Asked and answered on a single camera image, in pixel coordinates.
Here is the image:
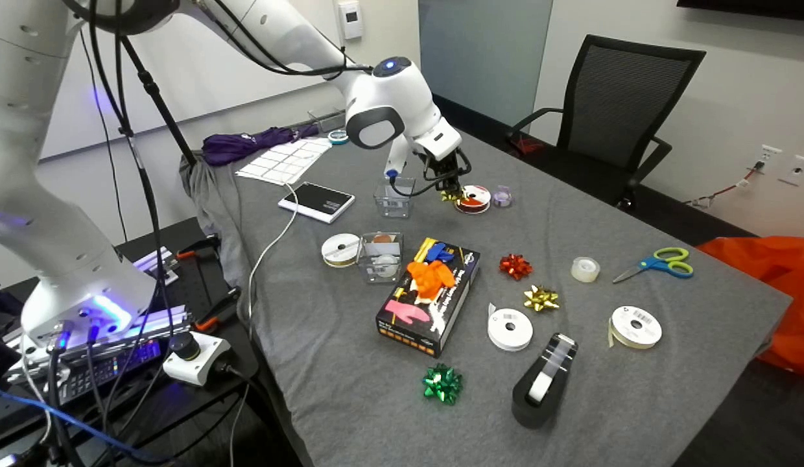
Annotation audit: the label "grey table cloth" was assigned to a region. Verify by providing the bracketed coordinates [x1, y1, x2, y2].
[187, 140, 799, 467]

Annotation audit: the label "white label sheet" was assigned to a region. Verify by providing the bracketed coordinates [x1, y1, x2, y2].
[239, 139, 333, 185]

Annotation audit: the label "black mesh office chair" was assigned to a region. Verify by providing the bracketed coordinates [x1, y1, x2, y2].
[506, 35, 704, 211]

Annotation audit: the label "wall television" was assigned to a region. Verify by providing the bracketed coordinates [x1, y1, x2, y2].
[677, 0, 804, 22]

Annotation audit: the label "gold gift bow right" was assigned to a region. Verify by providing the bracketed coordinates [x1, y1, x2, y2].
[524, 287, 560, 314]

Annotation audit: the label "white ribbon spool left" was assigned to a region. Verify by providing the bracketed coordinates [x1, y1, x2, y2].
[320, 235, 364, 268]

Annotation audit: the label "orange bag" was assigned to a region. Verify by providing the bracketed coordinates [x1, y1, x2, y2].
[699, 235, 804, 381]

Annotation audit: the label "green gift bow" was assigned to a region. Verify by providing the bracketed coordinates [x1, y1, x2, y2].
[424, 364, 464, 405]

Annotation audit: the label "red orange ribbon spool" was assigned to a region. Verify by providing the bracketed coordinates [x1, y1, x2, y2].
[455, 185, 494, 213]

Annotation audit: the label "white ribbon spool centre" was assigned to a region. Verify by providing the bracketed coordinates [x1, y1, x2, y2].
[488, 307, 536, 354]

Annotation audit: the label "blue tape roll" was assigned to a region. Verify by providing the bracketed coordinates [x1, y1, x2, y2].
[328, 131, 350, 147]

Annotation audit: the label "white ribbon spool right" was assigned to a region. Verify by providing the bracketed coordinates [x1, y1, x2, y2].
[607, 307, 665, 350]

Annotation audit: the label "white charging cable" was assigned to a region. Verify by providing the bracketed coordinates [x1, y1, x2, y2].
[244, 208, 302, 328]

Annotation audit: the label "white ribbon spool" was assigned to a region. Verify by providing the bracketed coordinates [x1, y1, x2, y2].
[607, 307, 665, 350]
[320, 235, 364, 268]
[488, 307, 536, 354]

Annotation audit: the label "wall thermostat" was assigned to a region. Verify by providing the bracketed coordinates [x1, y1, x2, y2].
[338, 0, 364, 43]

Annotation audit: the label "red gift bow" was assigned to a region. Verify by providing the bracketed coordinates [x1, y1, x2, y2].
[498, 254, 536, 280]

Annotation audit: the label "clear tape roll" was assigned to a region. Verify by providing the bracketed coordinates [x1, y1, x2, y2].
[571, 258, 602, 284]

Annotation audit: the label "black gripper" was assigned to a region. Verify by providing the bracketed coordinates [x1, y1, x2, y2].
[420, 150, 473, 196]

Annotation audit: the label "blue green scissors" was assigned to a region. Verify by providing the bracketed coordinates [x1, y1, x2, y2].
[616, 246, 696, 284]

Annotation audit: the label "black box of bows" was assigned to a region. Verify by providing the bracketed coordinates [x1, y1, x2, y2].
[376, 236, 481, 359]

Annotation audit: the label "white power strip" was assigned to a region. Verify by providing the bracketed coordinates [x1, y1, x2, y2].
[162, 333, 232, 388]

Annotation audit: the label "clear plastic box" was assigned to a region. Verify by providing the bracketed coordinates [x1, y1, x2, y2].
[380, 182, 414, 219]

